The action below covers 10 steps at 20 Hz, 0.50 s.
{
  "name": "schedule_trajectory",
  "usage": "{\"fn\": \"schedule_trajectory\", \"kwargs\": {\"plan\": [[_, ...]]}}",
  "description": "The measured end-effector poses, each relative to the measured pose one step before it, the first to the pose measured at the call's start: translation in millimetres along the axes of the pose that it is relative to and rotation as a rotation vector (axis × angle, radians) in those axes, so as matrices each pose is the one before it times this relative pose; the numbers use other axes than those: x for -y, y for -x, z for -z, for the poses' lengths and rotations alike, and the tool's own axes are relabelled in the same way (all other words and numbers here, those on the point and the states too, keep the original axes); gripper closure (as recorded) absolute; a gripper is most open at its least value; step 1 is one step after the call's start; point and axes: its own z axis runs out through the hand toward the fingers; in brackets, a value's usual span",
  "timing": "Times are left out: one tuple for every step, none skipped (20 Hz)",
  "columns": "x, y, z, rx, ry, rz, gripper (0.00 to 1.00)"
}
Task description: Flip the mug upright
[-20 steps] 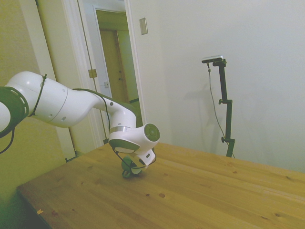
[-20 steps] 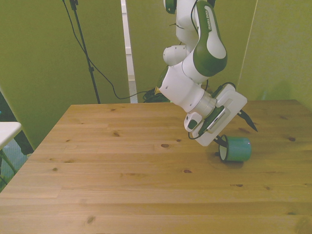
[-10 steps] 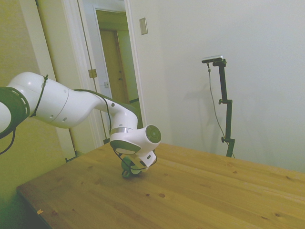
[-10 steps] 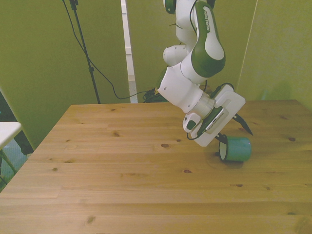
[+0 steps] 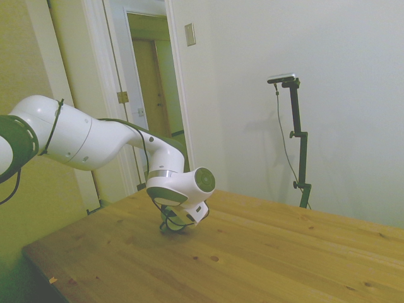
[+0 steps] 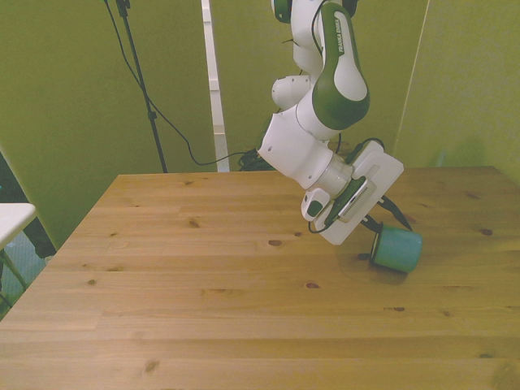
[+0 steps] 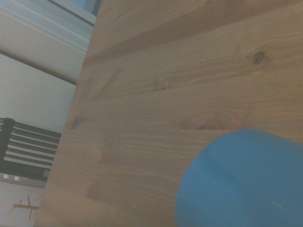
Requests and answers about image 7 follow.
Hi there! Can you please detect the blue enamel mug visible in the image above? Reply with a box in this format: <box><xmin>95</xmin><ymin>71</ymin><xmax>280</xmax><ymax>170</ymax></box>
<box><xmin>174</xmin><ymin>129</ymin><xmax>303</xmax><ymax>227</ymax></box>

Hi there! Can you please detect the black slatted rack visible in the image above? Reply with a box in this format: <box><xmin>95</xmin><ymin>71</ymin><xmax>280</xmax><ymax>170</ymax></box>
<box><xmin>0</xmin><ymin>117</ymin><xmax>62</xmax><ymax>181</ymax></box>

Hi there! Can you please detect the thin wooden stick frame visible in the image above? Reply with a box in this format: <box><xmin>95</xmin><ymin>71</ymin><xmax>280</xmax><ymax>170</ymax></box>
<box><xmin>8</xmin><ymin>195</ymin><xmax>39</xmax><ymax>220</ymax></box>

